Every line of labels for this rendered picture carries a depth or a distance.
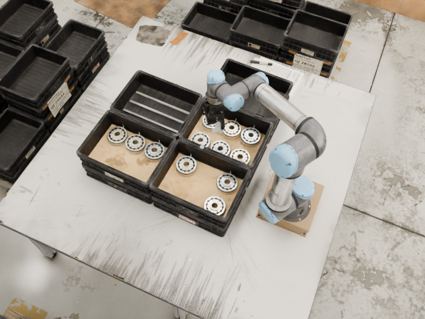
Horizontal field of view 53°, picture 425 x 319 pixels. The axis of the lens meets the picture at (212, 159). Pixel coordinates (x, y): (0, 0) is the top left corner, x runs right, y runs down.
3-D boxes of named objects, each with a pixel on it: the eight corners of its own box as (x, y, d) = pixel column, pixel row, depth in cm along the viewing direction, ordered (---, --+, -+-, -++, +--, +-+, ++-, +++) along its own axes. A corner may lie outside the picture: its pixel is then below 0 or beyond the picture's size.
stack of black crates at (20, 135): (19, 126, 305) (7, 106, 285) (55, 141, 300) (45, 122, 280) (-18, 171, 286) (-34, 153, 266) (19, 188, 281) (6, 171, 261)
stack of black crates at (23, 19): (38, 36, 350) (18, -11, 312) (69, 47, 345) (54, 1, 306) (7, 69, 331) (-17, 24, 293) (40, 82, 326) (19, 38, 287)
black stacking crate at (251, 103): (289, 96, 242) (293, 83, 232) (271, 135, 228) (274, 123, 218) (226, 72, 250) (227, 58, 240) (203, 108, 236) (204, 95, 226)
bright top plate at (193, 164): (199, 160, 214) (199, 159, 213) (191, 176, 209) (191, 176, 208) (181, 153, 215) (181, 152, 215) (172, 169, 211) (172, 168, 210)
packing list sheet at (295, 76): (305, 71, 266) (305, 71, 266) (293, 98, 255) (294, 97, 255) (256, 55, 272) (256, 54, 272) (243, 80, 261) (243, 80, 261)
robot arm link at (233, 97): (252, 90, 174) (236, 75, 179) (229, 103, 170) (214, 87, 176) (251, 104, 180) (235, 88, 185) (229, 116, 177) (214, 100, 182)
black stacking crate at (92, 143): (178, 150, 222) (177, 138, 212) (149, 197, 208) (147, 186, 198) (112, 122, 229) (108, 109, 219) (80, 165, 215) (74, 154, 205)
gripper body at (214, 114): (202, 115, 201) (202, 97, 191) (219, 110, 203) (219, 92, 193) (208, 126, 197) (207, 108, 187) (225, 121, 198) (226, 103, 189)
